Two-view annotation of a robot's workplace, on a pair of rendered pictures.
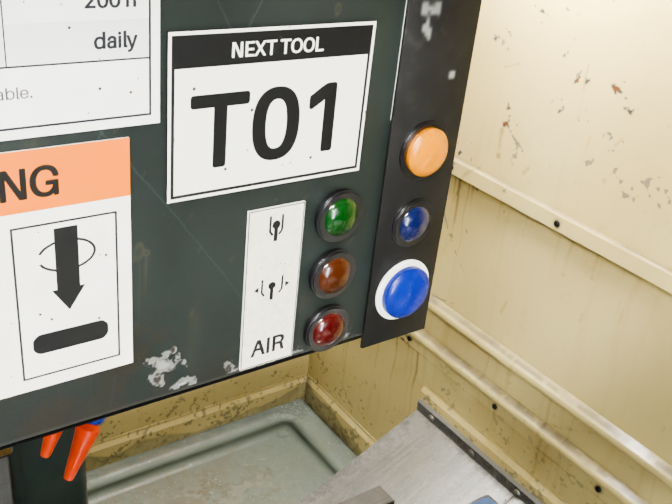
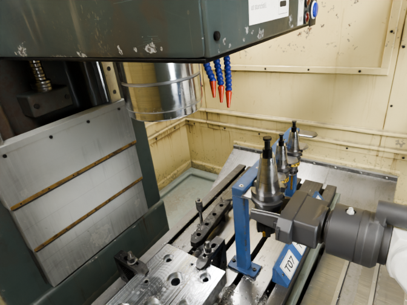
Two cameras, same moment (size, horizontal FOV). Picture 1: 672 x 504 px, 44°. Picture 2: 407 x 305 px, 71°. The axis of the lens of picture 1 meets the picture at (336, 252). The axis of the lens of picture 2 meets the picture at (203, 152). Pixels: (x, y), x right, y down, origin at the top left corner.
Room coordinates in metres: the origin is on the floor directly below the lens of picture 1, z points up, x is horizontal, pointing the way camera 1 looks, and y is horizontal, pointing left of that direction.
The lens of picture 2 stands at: (-0.20, 0.40, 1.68)
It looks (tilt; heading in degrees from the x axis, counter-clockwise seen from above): 27 degrees down; 346
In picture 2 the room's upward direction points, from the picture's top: 7 degrees counter-clockwise
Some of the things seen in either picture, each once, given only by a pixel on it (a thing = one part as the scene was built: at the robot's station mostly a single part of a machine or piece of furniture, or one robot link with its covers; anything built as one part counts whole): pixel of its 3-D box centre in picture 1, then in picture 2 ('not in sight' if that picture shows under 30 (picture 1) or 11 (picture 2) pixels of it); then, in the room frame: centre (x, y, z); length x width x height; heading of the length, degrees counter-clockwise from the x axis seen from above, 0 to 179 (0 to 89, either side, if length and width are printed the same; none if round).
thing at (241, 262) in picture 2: not in sight; (242, 233); (0.42, 0.15, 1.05); 0.10 x 0.05 x 0.30; 38
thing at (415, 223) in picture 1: (413, 223); not in sight; (0.39, -0.04, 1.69); 0.02 x 0.01 x 0.02; 128
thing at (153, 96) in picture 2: not in sight; (161, 80); (0.37, 0.32, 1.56); 0.16 x 0.16 x 0.12
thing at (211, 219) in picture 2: not in sight; (211, 225); (0.62, 0.19, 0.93); 0.26 x 0.05 x 0.06; 133
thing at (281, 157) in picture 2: not in sight; (281, 154); (0.47, -0.02, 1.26); 0.04 x 0.04 x 0.07
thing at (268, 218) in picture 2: not in sight; (264, 219); (0.17, 0.20, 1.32); 0.06 x 0.02 x 0.03; 38
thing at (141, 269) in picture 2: not in sight; (133, 268); (0.48, 0.50, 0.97); 0.13 x 0.03 x 0.15; 38
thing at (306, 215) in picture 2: not in sight; (320, 223); (0.12, 0.12, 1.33); 0.13 x 0.12 x 0.10; 128
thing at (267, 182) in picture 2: not in sight; (267, 171); (0.19, 0.18, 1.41); 0.04 x 0.04 x 0.07
